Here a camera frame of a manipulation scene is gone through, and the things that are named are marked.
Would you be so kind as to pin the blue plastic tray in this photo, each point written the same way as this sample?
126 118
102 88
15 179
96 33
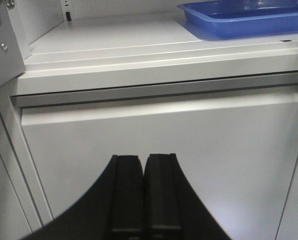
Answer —
231 19

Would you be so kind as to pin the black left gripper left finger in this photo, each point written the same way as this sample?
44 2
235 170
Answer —
111 209

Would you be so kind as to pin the grey metal cabinet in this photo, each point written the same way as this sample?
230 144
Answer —
82 80

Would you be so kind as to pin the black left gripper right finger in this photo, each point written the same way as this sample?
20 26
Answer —
173 209

